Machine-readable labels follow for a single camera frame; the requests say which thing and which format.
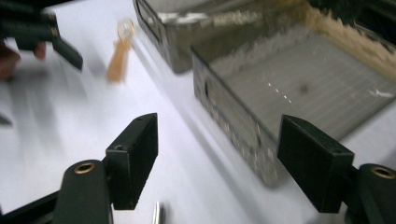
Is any steel spoon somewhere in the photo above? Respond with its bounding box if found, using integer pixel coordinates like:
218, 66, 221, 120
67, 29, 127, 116
152, 201, 166, 224

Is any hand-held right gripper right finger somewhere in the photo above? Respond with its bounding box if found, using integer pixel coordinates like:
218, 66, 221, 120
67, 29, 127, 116
276, 114, 355, 214

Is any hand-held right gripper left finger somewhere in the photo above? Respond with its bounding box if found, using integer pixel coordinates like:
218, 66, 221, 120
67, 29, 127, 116
106, 112, 159, 211

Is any smoky clear plastic bin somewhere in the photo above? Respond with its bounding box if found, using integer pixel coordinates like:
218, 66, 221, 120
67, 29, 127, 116
191, 0, 396, 189
133, 0, 265, 75

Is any small amber spoon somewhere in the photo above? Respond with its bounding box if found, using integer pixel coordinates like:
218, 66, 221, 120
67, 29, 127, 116
106, 18, 136, 84

